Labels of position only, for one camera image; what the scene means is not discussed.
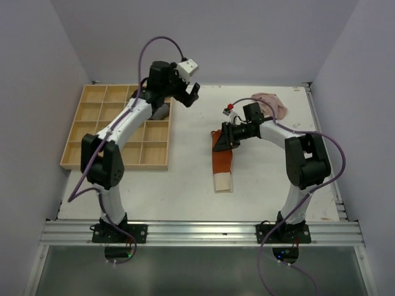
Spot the orange and cream underwear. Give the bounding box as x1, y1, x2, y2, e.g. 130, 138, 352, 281
210, 129, 234, 194

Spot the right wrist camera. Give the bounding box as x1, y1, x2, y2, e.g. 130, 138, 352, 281
223, 104, 237, 117

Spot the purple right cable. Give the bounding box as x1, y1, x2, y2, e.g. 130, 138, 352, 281
228, 97, 346, 296

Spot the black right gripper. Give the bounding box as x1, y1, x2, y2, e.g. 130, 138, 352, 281
213, 121, 255, 151

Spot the wooden compartment tray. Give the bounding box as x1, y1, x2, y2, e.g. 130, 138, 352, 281
60, 84, 175, 170

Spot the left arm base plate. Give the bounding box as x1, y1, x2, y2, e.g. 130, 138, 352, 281
89, 223, 148, 244

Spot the aluminium mounting rail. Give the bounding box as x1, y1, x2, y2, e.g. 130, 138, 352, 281
39, 220, 364, 247

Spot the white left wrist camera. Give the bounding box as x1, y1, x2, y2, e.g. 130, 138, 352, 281
176, 59, 199, 83

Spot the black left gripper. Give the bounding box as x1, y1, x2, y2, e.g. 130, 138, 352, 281
163, 64, 201, 108

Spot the pink underwear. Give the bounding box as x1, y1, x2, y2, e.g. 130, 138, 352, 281
251, 92, 288, 120

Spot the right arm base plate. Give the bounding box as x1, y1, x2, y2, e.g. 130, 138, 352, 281
255, 222, 312, 244

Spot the grey rolled underwear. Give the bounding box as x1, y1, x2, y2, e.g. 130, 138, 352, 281
150, 104, 170, 120

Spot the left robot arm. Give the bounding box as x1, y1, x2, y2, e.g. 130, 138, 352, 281
80, 58, 200, 242

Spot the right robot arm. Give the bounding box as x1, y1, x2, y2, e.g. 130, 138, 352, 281
212, 102, 331, 242

